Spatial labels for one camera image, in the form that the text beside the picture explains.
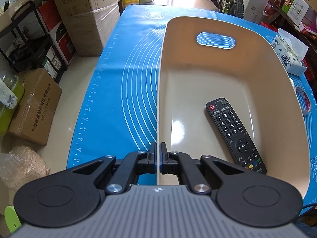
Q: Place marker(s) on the black metal shelf rack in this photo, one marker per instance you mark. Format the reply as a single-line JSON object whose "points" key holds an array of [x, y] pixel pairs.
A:
{"points": [[26, 44]]}

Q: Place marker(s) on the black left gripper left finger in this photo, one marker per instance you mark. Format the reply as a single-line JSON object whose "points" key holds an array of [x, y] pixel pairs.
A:
{"points": [[70, 196]]}

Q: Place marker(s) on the brown cardboard box on floor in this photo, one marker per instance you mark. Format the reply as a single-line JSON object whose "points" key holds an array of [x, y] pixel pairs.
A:
{"points": [[33, 117]]}

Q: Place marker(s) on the beige plastic storage bin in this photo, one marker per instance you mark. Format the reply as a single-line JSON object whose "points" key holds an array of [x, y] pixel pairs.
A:
{"points": [[205, 59]]}

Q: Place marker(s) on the large stacked cardboard boxes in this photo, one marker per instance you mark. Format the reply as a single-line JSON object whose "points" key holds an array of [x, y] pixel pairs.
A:
{"points": [[89, 23]]}

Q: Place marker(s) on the green lidded container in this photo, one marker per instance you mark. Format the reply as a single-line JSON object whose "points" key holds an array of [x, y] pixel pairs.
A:
{"points": [[11, 93]]}

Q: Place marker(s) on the clear bag of grain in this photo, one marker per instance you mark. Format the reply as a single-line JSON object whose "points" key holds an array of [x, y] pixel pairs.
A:
{"points": [[20, 166]]}

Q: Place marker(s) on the black TV remote control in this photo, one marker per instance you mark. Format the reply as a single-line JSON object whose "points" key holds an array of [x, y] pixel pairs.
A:
{"points": [[239, 143]]}

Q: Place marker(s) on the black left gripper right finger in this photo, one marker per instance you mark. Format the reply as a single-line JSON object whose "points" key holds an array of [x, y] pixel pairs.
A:
{"points": [[250, 198]]}

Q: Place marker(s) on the blue silicone table mat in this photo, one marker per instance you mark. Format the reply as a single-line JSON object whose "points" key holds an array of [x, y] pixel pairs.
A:
{"points": [[119, 110]]}

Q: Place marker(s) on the patterned tissue pack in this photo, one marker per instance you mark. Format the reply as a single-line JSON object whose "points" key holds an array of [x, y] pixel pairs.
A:
{"points": [[291, 52]]}

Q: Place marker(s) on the red and white appliance box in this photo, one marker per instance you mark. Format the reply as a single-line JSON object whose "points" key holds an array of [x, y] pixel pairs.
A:
{"points": [[57, 30]]}

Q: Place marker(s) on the green and white carton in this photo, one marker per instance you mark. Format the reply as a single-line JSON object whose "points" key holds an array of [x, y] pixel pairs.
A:
{"points": [[295, 10]]}

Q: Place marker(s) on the red tape roll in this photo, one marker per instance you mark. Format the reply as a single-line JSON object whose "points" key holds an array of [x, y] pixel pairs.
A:
{"points": [[303, 100]]}

